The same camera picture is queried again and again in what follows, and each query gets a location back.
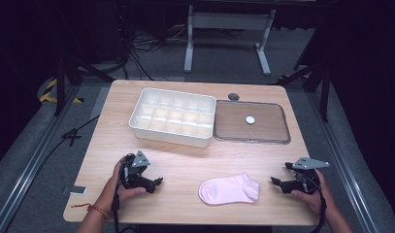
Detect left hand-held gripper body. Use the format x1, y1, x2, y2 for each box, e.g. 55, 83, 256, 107
120, 150, 154, 190

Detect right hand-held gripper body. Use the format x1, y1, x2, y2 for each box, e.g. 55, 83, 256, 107
280, 156, 331, 195

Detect pink sock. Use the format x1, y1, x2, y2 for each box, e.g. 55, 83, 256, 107
198, 172, 260, 206

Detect person's right hand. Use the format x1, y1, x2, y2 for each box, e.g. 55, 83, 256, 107
290, 169, 335, 217

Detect person's left hand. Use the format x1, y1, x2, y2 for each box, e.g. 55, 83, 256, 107
96, 161, 148, 213

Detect grey tape piece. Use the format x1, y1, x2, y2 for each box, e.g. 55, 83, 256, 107
62, 184, 88, 196

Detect transparent tray lid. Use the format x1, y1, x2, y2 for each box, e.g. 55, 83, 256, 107
213, 99, 292, 145

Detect white divided storage box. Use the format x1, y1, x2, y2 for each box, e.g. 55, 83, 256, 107
128, 86, 217, 149

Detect black metal stand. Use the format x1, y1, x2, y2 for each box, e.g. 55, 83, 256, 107
276, 61, 333, 123
53, 52, 115, 117

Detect yellow black hazard tape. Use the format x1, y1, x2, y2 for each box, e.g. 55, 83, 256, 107
39, 78, 84, 105

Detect right hand-held gripper cable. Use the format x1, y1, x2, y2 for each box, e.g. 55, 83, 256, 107
301, 174, 328, 233

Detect hand-held gripper cable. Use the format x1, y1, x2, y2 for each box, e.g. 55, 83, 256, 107
111, 164, 123, 233
301, 174, 328, 233

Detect left hand-held gripper cable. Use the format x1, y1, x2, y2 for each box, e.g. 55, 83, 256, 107
111, 164, 123, 233

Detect aluminium floor rail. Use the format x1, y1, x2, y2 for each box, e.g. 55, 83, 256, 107
306, 91, 382, 233
0, 84, 82, 233

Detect red string bracelet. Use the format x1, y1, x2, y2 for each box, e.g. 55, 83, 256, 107
71, 202, 111, 220

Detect black floor cable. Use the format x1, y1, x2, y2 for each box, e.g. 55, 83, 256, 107
36, 115, 101, 169

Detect bundle of black floor cables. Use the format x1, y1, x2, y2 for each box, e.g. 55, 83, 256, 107
118, 23, 188, 82

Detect white metal table frame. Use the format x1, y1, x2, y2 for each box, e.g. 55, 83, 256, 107
183, 4, 277, 77

